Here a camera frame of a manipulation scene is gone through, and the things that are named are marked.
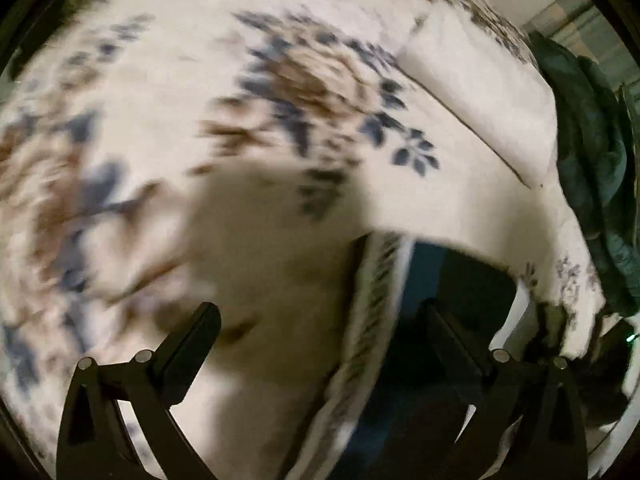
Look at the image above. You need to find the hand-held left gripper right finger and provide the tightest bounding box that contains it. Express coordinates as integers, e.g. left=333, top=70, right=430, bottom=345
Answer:
left=422, top=300, right=589, bottom=480

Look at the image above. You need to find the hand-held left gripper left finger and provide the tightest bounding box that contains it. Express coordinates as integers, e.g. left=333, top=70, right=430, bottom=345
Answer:
left=56, top=301, right=222, bottom=480

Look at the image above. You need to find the dark green cloth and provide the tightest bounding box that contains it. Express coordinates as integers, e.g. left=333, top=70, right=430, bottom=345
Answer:
left=527, top=30, right=640, bottom=318

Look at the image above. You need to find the white pillow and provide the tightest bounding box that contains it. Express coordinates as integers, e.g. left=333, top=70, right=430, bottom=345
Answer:
left=400, top=7, right=559, bottom=189

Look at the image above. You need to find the dark garment with patterned trim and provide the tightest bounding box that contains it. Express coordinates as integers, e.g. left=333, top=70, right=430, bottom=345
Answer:
left=282, top=232, right=521, bottom=480

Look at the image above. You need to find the white floral blanket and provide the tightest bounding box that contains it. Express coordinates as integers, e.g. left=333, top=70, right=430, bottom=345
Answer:
left=0, top=0, right=608, bottom=480

